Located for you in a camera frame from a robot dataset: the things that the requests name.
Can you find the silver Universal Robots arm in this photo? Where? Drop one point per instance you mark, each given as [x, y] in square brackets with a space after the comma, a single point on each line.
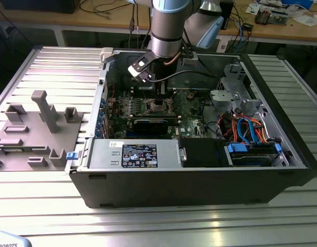
[166, 31]

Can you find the CPU socket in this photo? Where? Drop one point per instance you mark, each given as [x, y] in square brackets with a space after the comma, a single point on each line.
[148, 112]

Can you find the green motherboard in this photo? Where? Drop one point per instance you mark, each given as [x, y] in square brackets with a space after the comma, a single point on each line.
[189, 115]

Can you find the grey case latch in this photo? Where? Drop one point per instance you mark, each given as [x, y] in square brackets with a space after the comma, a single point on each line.
[107, 54]

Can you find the silver drive cage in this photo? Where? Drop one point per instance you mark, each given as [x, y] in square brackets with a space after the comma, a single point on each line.
[222, 97]

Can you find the wooden desk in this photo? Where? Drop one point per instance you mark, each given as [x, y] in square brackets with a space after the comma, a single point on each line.
[102, 19]

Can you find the black tower box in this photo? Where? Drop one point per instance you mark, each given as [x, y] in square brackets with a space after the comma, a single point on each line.
[228, 15]

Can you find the small black adapter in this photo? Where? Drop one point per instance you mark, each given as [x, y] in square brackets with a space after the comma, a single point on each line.
[248, 26]

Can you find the silver power supply unit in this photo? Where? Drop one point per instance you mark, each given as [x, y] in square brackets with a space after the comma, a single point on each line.
[102, 154]

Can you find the copper coil device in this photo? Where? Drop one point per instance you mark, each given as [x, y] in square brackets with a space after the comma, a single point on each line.
[262, 16]

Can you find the black PC case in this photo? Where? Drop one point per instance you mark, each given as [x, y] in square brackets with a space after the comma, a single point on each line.
[174, 190]

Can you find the hard disk in blue carrier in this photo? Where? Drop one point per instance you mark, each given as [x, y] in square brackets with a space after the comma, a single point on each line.
[251, 157]

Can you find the small metal box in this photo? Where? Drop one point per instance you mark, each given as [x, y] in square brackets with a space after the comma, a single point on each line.
[279, 18]

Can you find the blue plastic clip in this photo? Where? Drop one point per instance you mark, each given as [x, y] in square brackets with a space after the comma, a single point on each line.
[71, 156]

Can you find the black equipment box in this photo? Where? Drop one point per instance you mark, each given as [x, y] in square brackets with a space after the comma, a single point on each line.
[40, 6]

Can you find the grey parts rack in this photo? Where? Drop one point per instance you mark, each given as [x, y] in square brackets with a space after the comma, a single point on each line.
[32, 133]

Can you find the white paper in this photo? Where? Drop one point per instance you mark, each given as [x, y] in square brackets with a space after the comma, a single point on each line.
[303, 20]

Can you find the blue box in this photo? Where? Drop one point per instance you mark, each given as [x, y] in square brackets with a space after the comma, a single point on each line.
[297, 2]

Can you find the pale teach pendant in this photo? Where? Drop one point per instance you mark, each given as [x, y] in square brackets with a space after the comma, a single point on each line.
[6, 239]

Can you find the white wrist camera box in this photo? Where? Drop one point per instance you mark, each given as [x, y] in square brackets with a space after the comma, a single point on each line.
[140, 65]

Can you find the wrist camera with circuit board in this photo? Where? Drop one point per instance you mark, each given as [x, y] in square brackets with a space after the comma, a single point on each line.
[189, 61]

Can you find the silver metal bracket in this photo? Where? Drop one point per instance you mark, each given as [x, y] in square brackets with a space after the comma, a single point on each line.
[234, 73]

